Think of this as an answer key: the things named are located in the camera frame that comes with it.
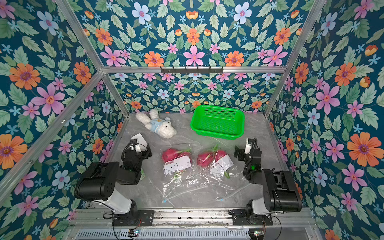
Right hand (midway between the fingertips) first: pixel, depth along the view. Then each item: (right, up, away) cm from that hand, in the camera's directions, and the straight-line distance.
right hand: (247, 145), depth 92 cm
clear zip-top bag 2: (-20, -14, -7) cm, 25 cm away
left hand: (-67, +1, 0) cm, 67 cm away
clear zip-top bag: (-40, -16, -6) cm, 44 cm away
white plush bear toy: (-55, +11, +7) cm, 56 cm away
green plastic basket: (-15, +15, +20) cm, 29 cm away
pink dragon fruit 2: (-26, -8, -6) cm, 27 cm away
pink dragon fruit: (-44, -8, -8) cm, 45 cm away
